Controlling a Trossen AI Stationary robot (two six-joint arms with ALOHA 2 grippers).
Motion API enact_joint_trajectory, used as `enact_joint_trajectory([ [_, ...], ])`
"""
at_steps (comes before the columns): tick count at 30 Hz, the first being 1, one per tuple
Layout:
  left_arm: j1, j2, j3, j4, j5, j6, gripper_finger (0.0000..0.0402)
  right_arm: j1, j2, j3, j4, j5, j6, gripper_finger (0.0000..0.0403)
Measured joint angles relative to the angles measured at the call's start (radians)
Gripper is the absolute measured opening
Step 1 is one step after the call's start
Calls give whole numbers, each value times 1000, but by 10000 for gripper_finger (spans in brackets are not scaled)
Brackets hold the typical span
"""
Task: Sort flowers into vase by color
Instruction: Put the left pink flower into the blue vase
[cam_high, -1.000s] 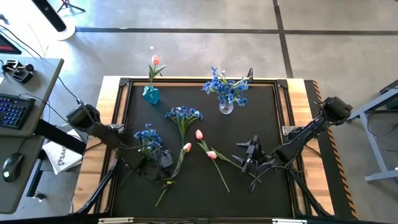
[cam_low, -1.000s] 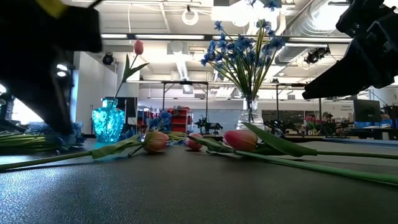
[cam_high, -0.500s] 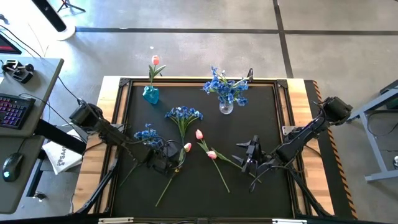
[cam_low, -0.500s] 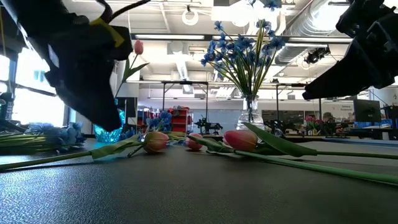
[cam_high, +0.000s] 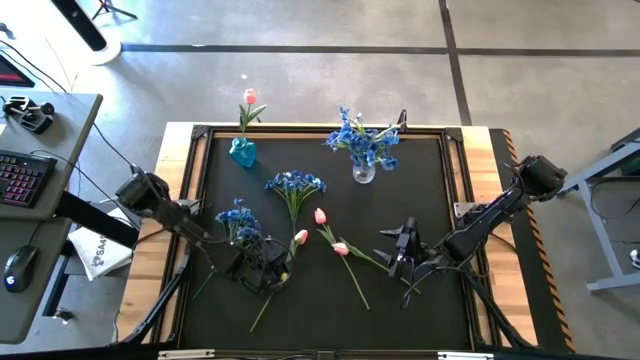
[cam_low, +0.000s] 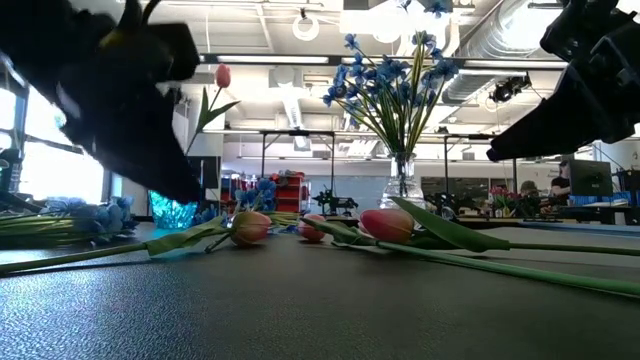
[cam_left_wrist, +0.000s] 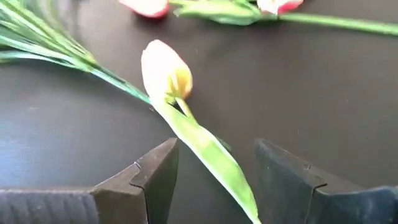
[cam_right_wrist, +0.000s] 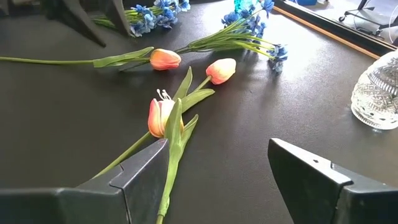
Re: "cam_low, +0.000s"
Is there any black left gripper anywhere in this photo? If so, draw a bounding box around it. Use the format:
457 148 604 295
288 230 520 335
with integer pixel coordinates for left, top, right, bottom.
0 0 204 206

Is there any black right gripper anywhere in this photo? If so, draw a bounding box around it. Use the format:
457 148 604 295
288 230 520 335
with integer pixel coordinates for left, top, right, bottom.
486 0 640 163

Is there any pink artificial tulip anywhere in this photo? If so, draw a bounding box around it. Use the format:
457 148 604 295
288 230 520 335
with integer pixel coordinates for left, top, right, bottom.
184 63 242 157
359 196 640 257
0 210 274 278
298 213 640 300

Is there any blue artificial flower sprig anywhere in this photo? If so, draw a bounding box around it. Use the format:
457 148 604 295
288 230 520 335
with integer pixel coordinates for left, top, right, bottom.
194 177 304 234
379 0 460 157
322 32 401 157
0 196 140 249

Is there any turquoise glass vase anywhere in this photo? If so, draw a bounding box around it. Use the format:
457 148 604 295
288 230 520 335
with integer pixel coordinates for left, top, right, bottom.
148 189 199 231

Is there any clear glass vase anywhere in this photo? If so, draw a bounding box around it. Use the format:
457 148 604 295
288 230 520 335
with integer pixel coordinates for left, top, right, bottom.
378 152 429 212

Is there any black computer monitor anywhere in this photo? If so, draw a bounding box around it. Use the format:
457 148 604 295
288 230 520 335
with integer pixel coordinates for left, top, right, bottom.
567 158 614 198

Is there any large bright window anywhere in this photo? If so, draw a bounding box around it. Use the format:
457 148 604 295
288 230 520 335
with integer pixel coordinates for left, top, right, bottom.
0 87 124 206

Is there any red storage shelf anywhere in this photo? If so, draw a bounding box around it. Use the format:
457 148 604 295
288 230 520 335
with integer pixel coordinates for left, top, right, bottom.
269 171 308 214

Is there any black ceiling camera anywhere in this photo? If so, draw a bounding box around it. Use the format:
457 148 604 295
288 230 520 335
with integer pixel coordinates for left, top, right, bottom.
489 74 533 105

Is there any silver ceiling duct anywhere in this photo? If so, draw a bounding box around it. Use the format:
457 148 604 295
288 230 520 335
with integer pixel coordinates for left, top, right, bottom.
442 0 567 105

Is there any black background rig frame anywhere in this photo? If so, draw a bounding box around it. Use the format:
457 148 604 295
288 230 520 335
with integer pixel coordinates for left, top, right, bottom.
258 128 337 196
442 132 519 194

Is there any white ceiling ring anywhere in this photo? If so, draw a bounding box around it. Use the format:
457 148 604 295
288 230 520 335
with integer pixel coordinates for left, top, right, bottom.
292 14 321 43

